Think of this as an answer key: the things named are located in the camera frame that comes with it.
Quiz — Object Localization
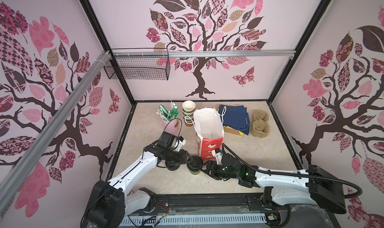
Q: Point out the black wire mesh basket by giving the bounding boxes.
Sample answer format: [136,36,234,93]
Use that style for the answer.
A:
[104,48,171,81]

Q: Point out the stack of black cup lids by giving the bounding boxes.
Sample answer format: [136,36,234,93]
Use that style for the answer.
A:
[165,161,181,171]

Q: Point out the black plastic cup lid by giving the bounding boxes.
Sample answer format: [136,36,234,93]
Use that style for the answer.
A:
[187,156,203,172]

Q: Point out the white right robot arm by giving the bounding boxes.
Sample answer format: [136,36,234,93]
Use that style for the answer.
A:
[196,152,363,214]

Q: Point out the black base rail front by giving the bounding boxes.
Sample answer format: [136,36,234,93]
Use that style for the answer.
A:
[127,193,293,228]

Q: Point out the black vertical frame post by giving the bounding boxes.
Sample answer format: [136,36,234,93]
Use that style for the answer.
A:
[79,0,136,106]

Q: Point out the red white paper takeout bag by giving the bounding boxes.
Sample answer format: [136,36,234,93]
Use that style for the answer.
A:
[184,108,225,160]

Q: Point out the stack of green paper cups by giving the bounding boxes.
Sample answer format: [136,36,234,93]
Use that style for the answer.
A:
[182,101,196,127]

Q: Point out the aluminium diagonal rail left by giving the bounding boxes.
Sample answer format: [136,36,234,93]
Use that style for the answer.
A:
[1,51,111,212]

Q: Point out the aluminium horizontal rail back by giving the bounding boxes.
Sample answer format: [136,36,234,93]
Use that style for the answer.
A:
[112,49,296,58]

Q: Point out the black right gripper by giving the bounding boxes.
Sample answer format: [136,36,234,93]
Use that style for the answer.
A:
[197,160,240,180]

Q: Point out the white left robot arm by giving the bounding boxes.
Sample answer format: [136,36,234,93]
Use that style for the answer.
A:
[80,132,203,228]

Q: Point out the navy blue paper bags stack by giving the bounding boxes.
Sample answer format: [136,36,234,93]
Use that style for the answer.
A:
[218,105,251,135]

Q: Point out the white slotted cable duct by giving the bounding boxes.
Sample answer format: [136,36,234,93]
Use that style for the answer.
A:
[119,214,267,228]

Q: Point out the brown pulp cup carriers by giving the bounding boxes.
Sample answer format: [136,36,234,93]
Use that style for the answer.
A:
[251,110,270,138]

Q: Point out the pink plastic straw holder cup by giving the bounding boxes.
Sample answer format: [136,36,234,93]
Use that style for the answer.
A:
[163,119,181,136]

